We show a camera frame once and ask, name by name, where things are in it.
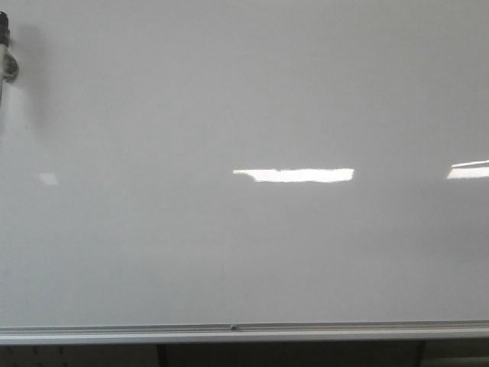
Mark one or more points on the white taped whiteboard marker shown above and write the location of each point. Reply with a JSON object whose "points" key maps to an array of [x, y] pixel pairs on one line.
{"points": [[9, 65]]}

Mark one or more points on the dark table under whiteboard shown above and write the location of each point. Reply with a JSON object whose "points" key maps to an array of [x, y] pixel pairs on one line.
{"points": [[442, 352]]}

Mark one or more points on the white whiteboard with aluminium frame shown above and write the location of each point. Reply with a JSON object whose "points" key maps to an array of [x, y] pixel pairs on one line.
{"points": [[304, 170]]}

